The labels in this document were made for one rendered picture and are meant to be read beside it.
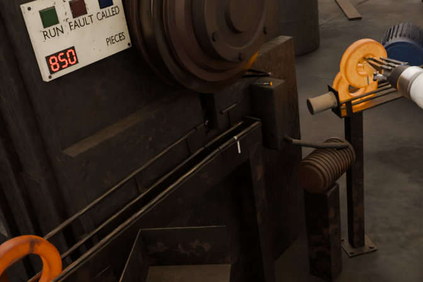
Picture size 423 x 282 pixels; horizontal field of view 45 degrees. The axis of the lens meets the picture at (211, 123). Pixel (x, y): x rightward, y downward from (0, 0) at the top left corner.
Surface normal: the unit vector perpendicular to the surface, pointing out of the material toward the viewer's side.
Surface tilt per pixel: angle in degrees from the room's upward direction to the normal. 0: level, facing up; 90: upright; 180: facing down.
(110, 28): 90
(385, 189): 0
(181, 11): 79
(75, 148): 0
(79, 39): 90
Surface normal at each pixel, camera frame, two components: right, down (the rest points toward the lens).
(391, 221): -0.14, -0.89
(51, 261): 0.73, 0.21
